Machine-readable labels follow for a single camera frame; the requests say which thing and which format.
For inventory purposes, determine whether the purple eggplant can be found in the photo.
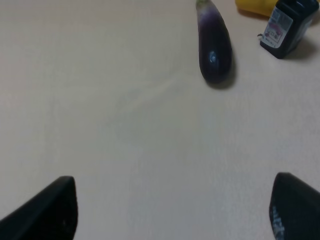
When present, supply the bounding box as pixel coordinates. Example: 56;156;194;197
195;0;233;85

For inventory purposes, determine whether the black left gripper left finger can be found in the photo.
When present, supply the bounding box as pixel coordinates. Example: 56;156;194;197
0;175;78;240

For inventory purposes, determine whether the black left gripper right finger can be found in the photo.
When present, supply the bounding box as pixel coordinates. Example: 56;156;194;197
269;172;320;240

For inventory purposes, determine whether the black labelled jar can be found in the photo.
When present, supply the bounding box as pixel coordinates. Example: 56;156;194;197
260;0;320;59

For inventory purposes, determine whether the yellow mango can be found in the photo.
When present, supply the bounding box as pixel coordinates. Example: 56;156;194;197
234;0;313;26

